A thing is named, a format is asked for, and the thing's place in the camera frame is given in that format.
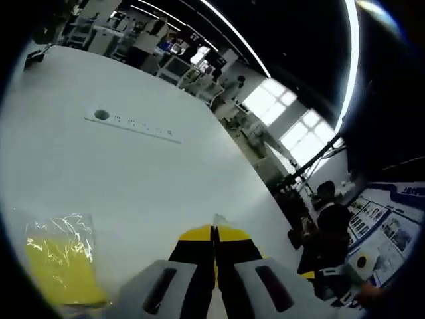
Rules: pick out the thin ceiling light strip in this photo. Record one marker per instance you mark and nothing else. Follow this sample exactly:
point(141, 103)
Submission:
point(239, 38)

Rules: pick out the wall poster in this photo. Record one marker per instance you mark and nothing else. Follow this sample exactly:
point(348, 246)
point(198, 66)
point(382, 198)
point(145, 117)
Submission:
point(393, 229)

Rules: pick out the wide ceiling light strip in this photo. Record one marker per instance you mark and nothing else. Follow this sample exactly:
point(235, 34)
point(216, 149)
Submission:
point(352, 66)

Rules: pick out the small black object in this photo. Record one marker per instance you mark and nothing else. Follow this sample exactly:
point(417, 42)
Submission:
point(34, 57)

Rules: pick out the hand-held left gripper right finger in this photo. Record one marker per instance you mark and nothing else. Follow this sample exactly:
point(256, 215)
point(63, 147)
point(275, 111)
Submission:
point(242, 276)

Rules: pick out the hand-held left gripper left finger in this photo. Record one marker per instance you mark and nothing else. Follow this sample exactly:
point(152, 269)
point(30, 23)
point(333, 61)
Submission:
point(186, 276)

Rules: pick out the black tripod stand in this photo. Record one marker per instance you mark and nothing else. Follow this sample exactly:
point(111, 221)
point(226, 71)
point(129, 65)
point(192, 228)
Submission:
point(300, 170)

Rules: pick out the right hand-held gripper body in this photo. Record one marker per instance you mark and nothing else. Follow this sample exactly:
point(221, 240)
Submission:
point(364, 255)

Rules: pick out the rectangular yellow silicone block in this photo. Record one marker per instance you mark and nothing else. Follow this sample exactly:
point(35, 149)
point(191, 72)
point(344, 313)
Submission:
point(59, 269)

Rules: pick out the large window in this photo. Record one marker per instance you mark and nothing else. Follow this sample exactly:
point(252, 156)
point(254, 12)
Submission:
point(292, 119)

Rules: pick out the person's right hand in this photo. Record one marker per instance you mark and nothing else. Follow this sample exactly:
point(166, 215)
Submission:
point(373, 292)

